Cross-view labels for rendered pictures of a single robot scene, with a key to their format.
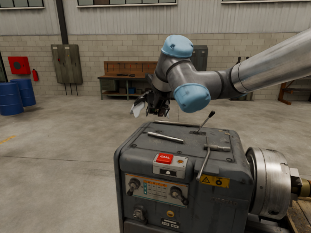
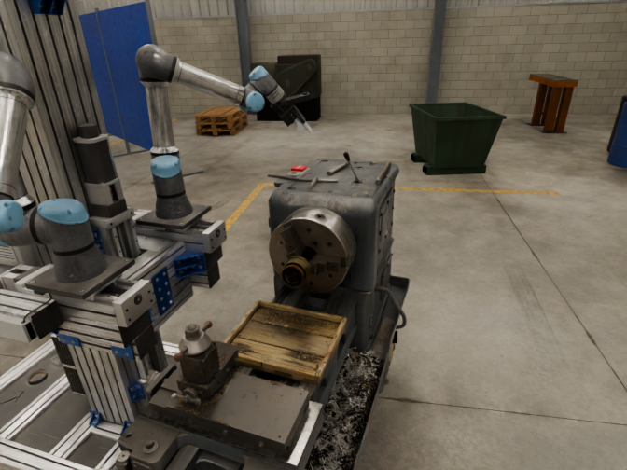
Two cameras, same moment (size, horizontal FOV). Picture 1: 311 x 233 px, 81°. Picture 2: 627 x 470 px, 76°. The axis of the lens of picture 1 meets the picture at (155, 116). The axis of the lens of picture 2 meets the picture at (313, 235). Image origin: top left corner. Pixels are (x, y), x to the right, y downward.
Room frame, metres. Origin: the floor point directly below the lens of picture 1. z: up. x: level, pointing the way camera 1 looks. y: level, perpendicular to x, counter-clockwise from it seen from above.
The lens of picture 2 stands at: (0.84, -1.89, 1.81)
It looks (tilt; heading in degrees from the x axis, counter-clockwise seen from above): 26 degrees down; 94
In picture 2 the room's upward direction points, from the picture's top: 2 degrees counter-clockwise
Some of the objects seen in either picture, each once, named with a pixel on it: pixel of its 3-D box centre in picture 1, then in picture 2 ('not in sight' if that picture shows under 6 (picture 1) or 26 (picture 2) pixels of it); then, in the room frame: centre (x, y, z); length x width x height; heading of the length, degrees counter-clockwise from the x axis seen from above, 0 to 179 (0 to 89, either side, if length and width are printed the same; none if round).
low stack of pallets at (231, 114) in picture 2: not in sight; (222, 120); (-1.79, 7.30, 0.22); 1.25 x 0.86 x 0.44; 87
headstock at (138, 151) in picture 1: (182, 172); (337, 215); (0.83, -0.14, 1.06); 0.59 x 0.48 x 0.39; 73
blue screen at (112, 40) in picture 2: not in sight; (114, 86); (-3.01, 5.22, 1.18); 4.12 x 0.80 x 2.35; 135
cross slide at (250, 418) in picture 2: not in sight; (224, 400); (0.54, -1.13, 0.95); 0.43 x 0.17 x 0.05; 163
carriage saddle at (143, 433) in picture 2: not in sight; (221, 431); (0.54, -1.18, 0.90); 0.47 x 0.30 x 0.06; 163
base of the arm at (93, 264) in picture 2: not in sight; (77, 256); (0.02, -0.83, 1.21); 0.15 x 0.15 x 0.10
